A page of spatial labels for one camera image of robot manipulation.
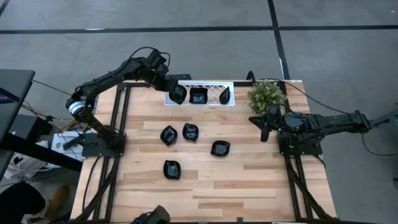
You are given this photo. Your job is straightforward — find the white plastic bag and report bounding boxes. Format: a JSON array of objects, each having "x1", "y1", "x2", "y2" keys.
[{"x1": 4, "y1": 141, "x2": 58, "y2": 180}]

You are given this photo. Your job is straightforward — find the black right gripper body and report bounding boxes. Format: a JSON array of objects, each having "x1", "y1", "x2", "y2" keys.
[{"x1": 266, "y1": 107, "x2": 285, "y2": 131}]

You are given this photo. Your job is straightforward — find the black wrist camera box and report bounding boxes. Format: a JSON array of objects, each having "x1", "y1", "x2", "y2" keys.
[
  {"x1": 146, "y1": 49, "x2": 167, "y2": 68},
  {"x1": 284, "y1": 113, "x2": 307, "y2": 133}
]

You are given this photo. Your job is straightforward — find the black square deep mini bowl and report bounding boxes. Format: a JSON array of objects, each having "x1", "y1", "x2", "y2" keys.
[
  {"x1": 189, "y1": 88, "x2": 208, "y2": 105},
  {"x1": 188, "y1": 87, "x2": 209, "y2": 105}
]

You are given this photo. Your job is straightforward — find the yellow floor cable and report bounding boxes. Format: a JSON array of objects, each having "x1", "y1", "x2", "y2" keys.
[{"x1": 21, "y1": 104, "x2": 90, "y2": 133}]

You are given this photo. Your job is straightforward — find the white power strip board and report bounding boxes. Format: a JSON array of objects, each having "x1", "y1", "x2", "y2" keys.
[{"x1": 51, "y1": 131, "x2": 85, "y2": 161}]

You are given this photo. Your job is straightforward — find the green potted plant black pot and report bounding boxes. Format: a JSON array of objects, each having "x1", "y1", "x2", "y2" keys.
[{"x1": 247, "y1": 80, "x2": 289, "y2": 116}]

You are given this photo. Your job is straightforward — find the black floor cable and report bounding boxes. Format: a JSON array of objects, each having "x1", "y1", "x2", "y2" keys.
[{"x1": 361, "y1": 132, "x2": 398, "y2": 157}]

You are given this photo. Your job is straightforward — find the black floor box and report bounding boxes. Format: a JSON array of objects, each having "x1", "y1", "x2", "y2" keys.
[{"x1": 9, "y1": 114, "x2": 53, "y2": 144}]

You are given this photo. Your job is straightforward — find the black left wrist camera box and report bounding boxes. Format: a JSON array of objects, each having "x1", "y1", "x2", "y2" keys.
[{"x1": 146, "y1": 49, "x2": 167, "y2": 68}]

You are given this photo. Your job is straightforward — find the person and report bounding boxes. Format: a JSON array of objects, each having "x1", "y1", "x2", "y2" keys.
[{"x1": 0, "y1": 182, "x2": 71, "y2": 224}]

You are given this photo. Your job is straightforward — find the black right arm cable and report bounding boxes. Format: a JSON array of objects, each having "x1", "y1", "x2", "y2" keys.
[{"x1": 258, "y1": 77, "x2": 354, "y2": 116}]

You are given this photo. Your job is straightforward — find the grey stand leg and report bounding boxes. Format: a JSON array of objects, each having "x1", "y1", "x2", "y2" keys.
[{"x1": 371, "y1": 107, "x2": 398, "y2": 129}]

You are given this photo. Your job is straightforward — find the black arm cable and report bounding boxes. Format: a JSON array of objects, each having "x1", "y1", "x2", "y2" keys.
[
  {"x1": 258, "y1": 77, "x2": 354, "y2": 116},
  {"x1": 127, "y1": 46, "x2": 171, "y2": 68}
]

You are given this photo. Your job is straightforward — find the black aluminium rig frame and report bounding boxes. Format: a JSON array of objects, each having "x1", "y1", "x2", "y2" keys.
[{"x1": 71, "y1": 73, "x2": 338, "y2": 224}]

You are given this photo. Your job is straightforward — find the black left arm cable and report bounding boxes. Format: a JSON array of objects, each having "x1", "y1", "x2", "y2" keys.
[{"x1": 127, "y1": 46, "x2": 171, "y2": 68}]

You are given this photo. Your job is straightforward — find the black desk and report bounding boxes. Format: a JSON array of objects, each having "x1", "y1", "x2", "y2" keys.
[{"x1": 0, "y1": 68, "x2": 84, "y2": 172}]

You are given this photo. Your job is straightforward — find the black leaf-shaped mini plate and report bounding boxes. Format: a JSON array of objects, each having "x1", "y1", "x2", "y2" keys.
[{"x1": 218, "y1": 86, "x2": 232, "y2": 106}]

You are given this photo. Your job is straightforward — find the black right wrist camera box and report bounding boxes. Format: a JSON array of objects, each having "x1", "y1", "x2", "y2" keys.
[{"x1": 284, "y1": 113, "x2": 307, "y2": 133}]

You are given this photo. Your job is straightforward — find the white wire shelf rack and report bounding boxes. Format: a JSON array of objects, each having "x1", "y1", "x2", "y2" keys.
[{"x1": 164, "y1": 80, "x2": 236, "y2": 108}]

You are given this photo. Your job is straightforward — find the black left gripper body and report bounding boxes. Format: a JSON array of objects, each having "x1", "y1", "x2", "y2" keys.
[{"x1": 151, "y1": 70, "x2": 178, "y2": 91}]

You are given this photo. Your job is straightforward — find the black boat-shaped mini plate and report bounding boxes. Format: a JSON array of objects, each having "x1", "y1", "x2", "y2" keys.
[
  {"x1": 210, "y1": 140, "x2": 231, "y2": 157},
  {"x1": 182, "y1": 123, "x2": 200, "y2": 142},
  {"x1": 160, "y1": 124, "x2": 178, "y2": 146},
  {"x1": 163, "y1": 159, "x2": 182, "y2": 180},
  {"x1": 169, "y1": 84, "x2": 188, "y2": 105}
]

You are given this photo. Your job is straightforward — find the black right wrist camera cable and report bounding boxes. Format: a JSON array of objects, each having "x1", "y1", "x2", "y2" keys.
[{"x1": 268, "y1": 103, "x2": 290, "y2": 118}]

